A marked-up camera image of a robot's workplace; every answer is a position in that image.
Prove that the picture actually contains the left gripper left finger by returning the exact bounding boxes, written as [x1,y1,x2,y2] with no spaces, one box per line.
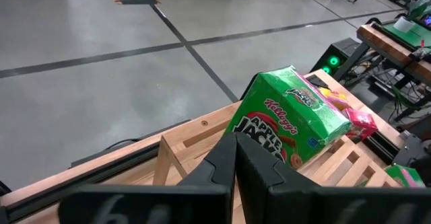
[59,131,237,224]

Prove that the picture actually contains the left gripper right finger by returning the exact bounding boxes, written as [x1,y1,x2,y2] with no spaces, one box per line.
[235,132,431,224]

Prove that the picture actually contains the red Froot Loops box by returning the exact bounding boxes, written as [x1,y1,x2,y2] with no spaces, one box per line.
[343,108,378,141]

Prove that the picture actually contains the yellow cereal box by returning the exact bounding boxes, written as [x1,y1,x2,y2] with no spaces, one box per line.
[318,86,353,111]

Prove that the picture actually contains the wooden slatted shelf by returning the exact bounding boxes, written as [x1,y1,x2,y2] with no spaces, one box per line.
[153,101,401,224]

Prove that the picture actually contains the black computer tower green lights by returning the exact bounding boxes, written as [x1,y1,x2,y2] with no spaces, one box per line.
[309,37,363,82]

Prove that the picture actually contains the black-legged workbench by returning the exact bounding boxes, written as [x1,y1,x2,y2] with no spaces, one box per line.
[356,1,431,124]

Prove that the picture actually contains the green workbench mat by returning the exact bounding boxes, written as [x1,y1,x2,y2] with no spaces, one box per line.
[382,18,431,49]

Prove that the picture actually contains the white paper roll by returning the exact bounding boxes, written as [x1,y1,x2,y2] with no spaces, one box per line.
[393,16,416,34]

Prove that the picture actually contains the tangled floor cables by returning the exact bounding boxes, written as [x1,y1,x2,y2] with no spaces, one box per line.
[370,62,431,124]

